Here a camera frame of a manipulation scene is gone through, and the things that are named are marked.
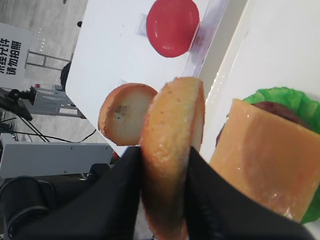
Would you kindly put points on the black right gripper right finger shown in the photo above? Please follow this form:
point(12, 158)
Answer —
point(215, 210)

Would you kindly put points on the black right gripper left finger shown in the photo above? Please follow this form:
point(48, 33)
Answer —
point(106, 211)

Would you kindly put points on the bun top slice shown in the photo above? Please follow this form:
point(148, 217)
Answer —
point(173, 124)

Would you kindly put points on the bun slice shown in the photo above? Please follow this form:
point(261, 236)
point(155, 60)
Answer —
point(122, 113)
point(173, 124)

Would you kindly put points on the cheese slice on burger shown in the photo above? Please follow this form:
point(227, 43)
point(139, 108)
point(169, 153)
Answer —
point(271, 160)

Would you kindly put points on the meat patty on tray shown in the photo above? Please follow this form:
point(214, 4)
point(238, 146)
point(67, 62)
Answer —
point(280, 112)

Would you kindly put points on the lettuce on tray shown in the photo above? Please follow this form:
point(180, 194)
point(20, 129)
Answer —
point(308, 111)

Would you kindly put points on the red tomato slice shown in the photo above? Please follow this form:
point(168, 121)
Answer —
point(171, 26)

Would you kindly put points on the bun slice left side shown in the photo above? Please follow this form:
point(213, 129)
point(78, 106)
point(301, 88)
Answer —
point(122, 113)

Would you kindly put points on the grey equipment box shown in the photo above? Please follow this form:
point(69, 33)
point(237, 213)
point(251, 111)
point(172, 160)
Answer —
point(21, 158)

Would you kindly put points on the white metal tray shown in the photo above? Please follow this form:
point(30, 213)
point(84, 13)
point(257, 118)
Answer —
point(276, 44)

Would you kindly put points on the clear long strip left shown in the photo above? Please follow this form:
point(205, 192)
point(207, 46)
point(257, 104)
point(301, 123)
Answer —
point(210, 22)

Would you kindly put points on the white sign with text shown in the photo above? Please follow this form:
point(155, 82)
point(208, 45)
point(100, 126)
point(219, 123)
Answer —
point(15, 43)

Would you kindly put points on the clear rail left bun holder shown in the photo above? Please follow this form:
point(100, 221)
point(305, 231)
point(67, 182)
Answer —
point(121, 82)

